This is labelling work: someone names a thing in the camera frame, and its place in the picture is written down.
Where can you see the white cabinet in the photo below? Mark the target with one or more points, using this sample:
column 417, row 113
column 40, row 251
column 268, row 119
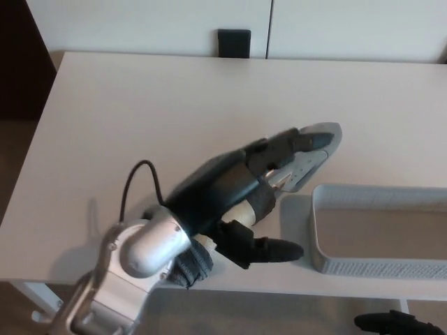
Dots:
column 139, row 24

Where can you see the grey perforated plastic container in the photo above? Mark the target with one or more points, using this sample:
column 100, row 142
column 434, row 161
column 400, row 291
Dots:
column 384, row 270

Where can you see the white desk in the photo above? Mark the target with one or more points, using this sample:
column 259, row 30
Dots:
column 174, row 104

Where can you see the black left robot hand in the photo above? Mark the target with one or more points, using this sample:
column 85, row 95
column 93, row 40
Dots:
column 209, row 188

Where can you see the dark brown wooden panel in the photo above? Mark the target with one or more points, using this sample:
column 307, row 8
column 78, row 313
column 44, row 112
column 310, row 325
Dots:
column 21, row 59

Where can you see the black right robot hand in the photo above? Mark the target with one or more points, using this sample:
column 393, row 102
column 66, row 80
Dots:
column 384, row 322

